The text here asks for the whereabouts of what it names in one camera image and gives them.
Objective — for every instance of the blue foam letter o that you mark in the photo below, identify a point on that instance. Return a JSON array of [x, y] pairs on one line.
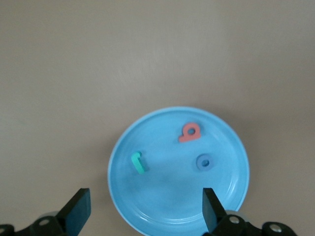
[[199, 162]]

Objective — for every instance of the brown table cover sheet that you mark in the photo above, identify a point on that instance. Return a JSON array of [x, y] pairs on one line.
[[98, 61]]

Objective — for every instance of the teal foam letter j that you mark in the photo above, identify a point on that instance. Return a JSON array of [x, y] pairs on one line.
[[139, 164]]

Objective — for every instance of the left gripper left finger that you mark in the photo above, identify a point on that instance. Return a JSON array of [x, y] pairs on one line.
[[76, 216]]

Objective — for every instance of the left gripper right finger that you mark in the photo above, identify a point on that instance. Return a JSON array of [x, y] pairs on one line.
[[212, 214]]

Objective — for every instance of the salmon foam letter b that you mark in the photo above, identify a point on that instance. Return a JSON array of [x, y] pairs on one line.
[[188, 139]]

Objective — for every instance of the blue plate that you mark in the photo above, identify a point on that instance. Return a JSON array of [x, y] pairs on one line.
[[172, 191]]

